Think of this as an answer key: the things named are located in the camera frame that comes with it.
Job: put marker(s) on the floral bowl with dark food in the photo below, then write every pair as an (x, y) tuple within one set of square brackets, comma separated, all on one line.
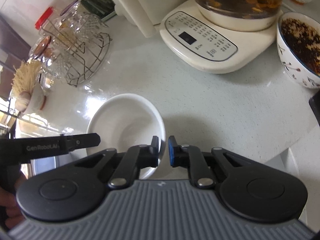
[(298, 48)]

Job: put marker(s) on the left hand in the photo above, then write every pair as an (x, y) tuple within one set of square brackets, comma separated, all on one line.
[(13, 215)]

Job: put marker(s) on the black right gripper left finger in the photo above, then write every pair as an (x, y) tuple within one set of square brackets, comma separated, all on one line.
[(76, 189)]

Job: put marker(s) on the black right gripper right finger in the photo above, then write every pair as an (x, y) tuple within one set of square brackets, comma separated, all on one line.
[(249, 189)]

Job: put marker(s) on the garlic bulb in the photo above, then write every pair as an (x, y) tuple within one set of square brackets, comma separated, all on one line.
[(22, 101)]

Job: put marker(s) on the glass kettle pot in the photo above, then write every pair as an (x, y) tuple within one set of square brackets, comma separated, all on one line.
[(240, 15)]

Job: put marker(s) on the dried noodle bundle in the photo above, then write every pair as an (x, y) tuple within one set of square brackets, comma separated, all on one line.
[(25, 77)]

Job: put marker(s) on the wire basket of glasses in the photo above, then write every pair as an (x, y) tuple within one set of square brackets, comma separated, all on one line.
[(79, 49)]

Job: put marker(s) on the red lid plastic jar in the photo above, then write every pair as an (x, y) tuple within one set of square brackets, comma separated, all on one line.
[(46, 24)]

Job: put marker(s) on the white bowl with noodles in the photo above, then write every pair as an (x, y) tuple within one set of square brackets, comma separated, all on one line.
[(38, 100)]

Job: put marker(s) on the small white bowl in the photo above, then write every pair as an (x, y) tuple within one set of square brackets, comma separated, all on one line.
[(127, 120)]

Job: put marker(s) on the white electric kettle base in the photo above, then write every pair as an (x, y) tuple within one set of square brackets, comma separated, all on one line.
[(209, 47)]

